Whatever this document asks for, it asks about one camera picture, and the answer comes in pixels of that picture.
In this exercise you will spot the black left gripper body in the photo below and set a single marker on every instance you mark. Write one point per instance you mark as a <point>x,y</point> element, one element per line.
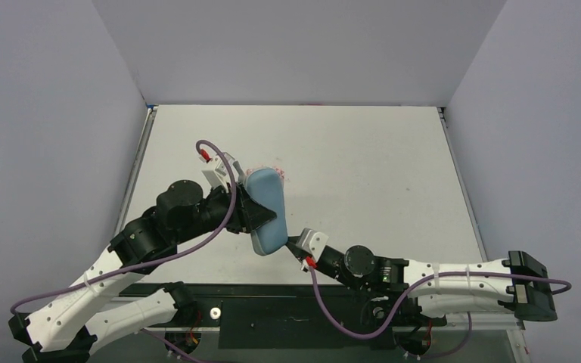
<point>243,214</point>

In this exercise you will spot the grey umbrella sleeve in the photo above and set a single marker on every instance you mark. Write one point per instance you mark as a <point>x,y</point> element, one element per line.
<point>265,188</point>

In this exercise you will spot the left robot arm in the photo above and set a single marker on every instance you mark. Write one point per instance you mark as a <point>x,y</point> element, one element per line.
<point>76,324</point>

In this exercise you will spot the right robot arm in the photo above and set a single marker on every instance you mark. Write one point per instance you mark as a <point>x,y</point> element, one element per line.
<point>518,284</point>

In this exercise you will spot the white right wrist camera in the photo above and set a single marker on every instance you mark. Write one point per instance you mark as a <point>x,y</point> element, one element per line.
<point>312,242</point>

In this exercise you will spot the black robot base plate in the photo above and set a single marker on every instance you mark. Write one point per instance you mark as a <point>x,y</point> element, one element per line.
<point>285,316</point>

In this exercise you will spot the aluminium table frame rail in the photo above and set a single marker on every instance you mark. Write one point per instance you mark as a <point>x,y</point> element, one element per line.
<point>135,169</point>

